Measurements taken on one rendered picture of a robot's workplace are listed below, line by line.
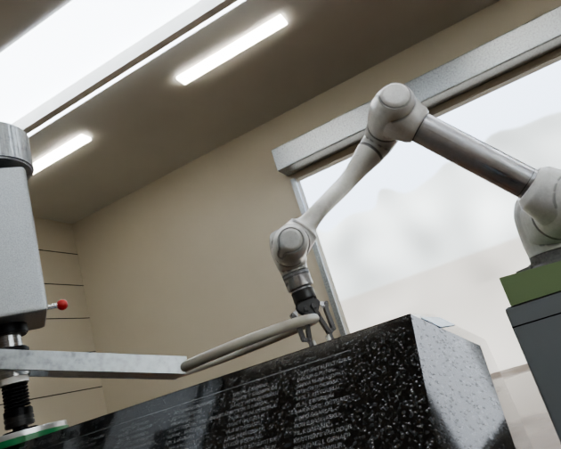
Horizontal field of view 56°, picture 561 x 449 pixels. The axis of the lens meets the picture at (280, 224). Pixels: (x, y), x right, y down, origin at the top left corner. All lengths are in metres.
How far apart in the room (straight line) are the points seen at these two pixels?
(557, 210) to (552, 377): 0.48
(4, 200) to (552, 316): 1.58
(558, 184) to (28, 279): 1.48
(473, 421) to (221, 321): 6.17
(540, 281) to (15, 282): 1.47
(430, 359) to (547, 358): 0.93
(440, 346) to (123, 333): 7.12
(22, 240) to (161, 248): 6.01
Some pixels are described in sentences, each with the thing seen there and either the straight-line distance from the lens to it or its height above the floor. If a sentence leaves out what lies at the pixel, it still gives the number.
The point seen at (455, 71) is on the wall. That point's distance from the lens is 6.10.
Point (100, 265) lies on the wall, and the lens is 8.21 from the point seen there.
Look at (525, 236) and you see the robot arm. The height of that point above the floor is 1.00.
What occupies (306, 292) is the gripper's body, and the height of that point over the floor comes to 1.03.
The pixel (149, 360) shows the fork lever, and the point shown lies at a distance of 1.54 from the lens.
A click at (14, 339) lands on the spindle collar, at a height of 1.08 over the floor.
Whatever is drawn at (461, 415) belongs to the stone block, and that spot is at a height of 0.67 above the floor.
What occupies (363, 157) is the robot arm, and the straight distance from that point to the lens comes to 1.85.
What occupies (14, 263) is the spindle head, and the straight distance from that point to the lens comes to 1.52.
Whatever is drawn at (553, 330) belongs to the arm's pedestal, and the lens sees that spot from 1.75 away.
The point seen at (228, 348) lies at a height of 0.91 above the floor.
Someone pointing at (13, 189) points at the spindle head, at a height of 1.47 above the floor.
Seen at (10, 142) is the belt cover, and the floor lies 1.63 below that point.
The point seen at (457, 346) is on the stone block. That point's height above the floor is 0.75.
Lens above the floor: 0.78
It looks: 16 degrees up
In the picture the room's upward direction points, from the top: 17 degrees counter-clockwise
